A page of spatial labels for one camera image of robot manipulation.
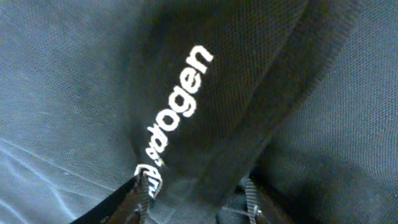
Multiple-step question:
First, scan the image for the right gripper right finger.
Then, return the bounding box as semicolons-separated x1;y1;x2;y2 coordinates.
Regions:
244;175;295;224

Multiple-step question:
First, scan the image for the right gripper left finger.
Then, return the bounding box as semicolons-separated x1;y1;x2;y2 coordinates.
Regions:
71;172;150;224

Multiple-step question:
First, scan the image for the black polo shirt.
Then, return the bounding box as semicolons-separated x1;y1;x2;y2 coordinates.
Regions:
1;0;397;223

